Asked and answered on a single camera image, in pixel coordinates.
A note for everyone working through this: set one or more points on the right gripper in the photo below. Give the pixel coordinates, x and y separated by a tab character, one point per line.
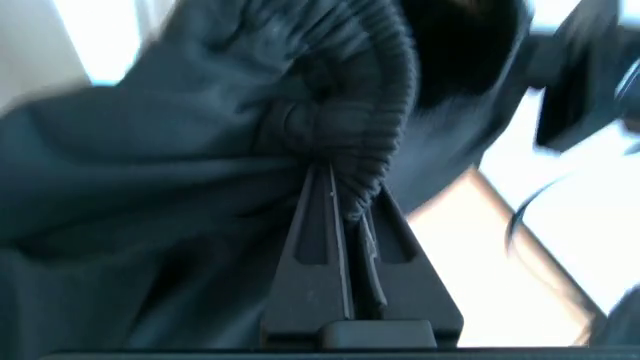
585	80

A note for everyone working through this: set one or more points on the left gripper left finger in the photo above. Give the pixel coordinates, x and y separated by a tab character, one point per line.
310	295

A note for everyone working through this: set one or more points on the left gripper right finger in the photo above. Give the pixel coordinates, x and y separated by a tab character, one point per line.
415	295

